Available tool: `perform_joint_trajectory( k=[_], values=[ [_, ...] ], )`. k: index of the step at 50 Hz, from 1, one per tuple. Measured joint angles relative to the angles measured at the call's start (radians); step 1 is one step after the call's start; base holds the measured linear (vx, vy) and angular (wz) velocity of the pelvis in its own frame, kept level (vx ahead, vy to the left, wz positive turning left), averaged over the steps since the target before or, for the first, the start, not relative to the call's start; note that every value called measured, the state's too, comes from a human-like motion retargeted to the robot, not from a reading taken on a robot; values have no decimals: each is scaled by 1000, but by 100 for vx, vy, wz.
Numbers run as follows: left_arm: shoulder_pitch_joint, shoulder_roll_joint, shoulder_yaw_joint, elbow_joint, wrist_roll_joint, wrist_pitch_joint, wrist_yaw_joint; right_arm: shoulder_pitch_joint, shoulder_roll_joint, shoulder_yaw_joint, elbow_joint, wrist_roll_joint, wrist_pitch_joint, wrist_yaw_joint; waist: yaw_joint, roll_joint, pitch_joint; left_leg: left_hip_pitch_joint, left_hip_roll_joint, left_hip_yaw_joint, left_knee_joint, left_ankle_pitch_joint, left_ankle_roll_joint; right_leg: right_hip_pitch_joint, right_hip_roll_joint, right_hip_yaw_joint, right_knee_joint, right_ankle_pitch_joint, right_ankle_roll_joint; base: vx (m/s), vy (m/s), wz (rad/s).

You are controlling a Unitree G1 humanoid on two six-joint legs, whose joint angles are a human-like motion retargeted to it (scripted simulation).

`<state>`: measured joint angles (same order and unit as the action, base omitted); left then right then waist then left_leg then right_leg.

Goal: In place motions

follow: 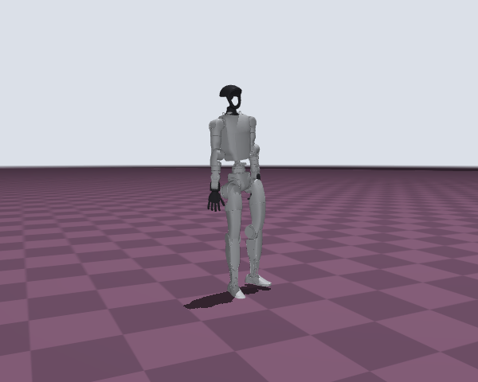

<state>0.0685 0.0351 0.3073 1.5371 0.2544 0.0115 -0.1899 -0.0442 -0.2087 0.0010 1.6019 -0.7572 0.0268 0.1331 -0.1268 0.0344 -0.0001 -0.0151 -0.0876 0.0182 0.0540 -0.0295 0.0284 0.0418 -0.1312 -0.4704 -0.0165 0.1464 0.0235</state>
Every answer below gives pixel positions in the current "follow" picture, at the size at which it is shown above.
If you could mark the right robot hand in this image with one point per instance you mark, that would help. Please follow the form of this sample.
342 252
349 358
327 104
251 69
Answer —
215 198

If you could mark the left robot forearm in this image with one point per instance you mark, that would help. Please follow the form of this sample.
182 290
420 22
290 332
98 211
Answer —
254 165

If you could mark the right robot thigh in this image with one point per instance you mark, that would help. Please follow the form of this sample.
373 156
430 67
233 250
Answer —
233 207

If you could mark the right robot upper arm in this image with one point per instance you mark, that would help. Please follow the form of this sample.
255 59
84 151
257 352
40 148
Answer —
216 126

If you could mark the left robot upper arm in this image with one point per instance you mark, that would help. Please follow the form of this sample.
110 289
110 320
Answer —
254 147

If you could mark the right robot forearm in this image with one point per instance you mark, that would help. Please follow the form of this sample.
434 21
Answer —
215 170

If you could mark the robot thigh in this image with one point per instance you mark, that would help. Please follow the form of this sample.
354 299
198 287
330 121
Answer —
233 207
257 205

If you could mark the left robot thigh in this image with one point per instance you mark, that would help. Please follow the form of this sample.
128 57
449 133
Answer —
257 205

